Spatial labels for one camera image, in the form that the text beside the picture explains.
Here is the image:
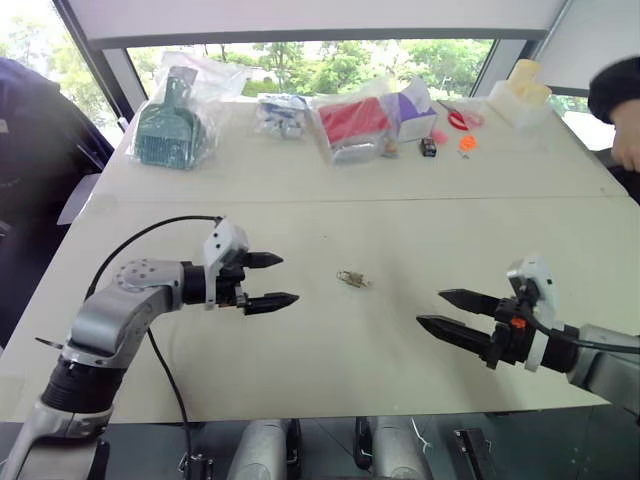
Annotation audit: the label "green dustpan in plastic bag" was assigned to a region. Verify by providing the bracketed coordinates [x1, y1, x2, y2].
[129, 51, 222, 172]

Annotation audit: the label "black clamp under table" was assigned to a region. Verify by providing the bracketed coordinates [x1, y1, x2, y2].
[176, 451, 217, 480]

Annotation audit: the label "clear bag of small parts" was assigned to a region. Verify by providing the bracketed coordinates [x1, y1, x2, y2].
[255, 93, 309, 142]

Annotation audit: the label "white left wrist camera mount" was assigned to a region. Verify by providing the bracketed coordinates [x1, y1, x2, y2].
[202, 218, 250, 312]

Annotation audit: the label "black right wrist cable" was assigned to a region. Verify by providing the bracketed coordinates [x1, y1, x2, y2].
[528, 313, 640, 353]

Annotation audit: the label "white foam block yellow cylinders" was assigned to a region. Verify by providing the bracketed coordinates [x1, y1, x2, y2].
[486, 58, 554, 130]

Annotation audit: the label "red box in plastic bag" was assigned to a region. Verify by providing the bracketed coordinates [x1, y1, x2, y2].
[311, 94, 394, 166]

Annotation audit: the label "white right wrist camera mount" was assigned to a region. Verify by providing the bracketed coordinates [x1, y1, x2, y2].
[505, 256, 559, 374]

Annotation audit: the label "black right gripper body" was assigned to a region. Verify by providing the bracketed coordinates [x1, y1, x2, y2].
[482, 295, 535, 371]

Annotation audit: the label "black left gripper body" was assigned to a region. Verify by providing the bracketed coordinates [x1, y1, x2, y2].
[215, 252, 251, 309]

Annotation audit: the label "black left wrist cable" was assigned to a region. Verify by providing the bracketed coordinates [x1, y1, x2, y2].
[84, 215, 225, 302]

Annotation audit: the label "person in dark clothing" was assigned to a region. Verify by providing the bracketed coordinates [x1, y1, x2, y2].
[0, 56, 117, 352]

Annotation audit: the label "black hanging cable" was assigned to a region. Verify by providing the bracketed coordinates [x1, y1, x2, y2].
[145, 327, 195, 474]

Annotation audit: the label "person's arm black sleeve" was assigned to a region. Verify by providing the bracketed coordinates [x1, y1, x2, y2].
[586, 55, 640, 207]

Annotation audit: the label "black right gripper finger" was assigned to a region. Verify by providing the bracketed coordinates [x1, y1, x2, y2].
[415, 314, 497, 359]
[437, 288, 502, 318]

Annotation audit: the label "purple and white box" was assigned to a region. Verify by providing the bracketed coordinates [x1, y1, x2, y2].
[383, 76, 439, 144]

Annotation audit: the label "black bracket under table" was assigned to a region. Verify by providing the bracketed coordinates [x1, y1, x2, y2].
[451, 427, 500, 480]

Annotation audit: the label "grey rounded robot leg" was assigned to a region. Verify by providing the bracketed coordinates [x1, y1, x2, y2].
[226, 418, 302, 480]
[354, 415, 434, 480]

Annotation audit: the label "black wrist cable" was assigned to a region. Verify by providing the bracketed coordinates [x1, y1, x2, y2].
[84, 215, 225, 302]
[528, 313, 640, 353]

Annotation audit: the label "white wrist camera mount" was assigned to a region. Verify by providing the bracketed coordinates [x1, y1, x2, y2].
[505, 256, 559, 374]
[202, 218, 250, 312]

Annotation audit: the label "red round part bag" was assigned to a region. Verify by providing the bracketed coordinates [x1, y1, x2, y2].
[436, 99, 487, 133]

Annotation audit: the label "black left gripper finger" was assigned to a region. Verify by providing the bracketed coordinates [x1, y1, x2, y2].
[243, 292, 301, 317]
[244, 252, 285, 272]

